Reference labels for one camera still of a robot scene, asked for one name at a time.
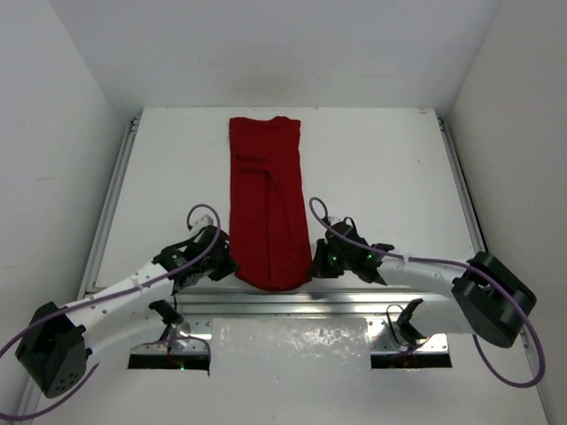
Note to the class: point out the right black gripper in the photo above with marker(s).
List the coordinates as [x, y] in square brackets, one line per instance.
[320, 268]

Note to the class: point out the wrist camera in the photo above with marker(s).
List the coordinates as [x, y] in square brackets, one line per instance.
[331, 220]
[203, 222]

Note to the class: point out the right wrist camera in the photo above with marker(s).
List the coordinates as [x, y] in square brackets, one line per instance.
[331, 220]

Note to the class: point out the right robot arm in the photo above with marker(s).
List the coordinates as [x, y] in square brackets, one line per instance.
[484, 298]

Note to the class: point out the white foam cover panel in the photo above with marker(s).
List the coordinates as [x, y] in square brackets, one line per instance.
[286, 371]

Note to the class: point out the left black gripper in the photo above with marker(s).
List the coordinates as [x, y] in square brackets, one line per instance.
[217, 258]

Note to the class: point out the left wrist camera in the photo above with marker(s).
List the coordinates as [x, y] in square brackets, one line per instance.
[203, 222]

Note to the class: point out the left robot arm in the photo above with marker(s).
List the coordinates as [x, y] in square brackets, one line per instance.
[66, 340]

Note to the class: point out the aluminium frame rail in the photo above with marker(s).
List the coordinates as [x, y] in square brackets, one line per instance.
[395, 171]

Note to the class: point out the red t shirt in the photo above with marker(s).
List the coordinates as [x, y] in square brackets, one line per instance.
[268, 223]

